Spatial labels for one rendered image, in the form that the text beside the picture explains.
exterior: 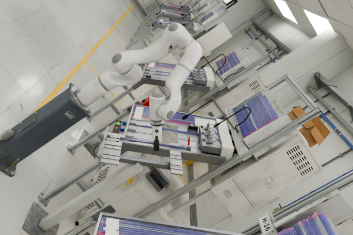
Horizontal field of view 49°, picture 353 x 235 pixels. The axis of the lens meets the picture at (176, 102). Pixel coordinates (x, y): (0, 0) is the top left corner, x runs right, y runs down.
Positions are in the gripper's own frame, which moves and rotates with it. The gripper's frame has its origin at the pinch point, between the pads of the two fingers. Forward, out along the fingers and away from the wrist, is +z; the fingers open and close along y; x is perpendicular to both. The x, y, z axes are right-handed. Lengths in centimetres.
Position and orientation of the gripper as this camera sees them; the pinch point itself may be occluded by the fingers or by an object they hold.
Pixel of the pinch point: (156, 146)
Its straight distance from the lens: 219.9
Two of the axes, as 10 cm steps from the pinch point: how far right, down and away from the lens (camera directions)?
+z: -0.4, 9.1, 4.1
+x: -10.0, -0.1, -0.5
